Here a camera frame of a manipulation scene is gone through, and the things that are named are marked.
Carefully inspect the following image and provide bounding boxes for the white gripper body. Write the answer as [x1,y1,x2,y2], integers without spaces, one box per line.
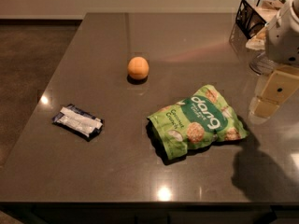
[265,0,299,65]

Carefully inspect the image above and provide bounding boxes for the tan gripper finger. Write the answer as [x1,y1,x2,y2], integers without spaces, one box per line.
[249,65,299,124]

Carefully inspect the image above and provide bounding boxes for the orange fruit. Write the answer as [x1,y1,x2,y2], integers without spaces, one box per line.
[127,57,150,80]

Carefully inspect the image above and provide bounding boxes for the glass bowl with snacks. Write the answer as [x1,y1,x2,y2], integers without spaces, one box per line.
[246,27,277,75]

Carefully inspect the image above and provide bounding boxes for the green Dang snack bag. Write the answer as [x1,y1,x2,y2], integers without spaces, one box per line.
[148,85,249,160]

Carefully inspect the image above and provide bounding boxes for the blue white snack packet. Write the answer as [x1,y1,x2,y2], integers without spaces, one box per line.
[52,104,104,139]

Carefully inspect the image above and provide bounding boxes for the black wire basket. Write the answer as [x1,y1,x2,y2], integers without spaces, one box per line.
[235,0,283,39]

